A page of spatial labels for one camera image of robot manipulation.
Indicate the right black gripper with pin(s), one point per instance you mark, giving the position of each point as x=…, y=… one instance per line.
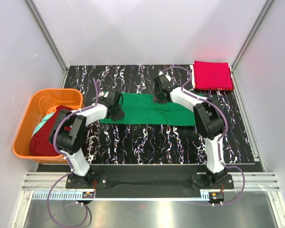
x=155, y=99

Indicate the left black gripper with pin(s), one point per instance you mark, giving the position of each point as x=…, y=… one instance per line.
x=120, y=114

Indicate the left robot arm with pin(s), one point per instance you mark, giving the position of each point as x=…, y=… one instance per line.
x=68, y=133

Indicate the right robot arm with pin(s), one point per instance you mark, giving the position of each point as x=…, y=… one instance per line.
x=209, y=119

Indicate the black marbled table mat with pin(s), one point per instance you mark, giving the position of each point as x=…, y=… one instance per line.
x=155, y=144

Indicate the folded red t shirt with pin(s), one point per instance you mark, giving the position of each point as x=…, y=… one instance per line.
x=212, y=74

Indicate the mint green t shirt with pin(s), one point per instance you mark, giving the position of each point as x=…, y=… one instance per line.
x=43, y=121

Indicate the orange plastic bin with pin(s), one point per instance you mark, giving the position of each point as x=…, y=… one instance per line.
x=41, y=103

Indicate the dark red t shirt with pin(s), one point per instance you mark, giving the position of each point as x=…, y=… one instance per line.
x=40, y=144

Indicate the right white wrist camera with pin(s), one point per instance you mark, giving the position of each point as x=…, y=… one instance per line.
x=165, y=77

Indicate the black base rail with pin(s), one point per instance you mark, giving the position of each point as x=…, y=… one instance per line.
x=149, y=181

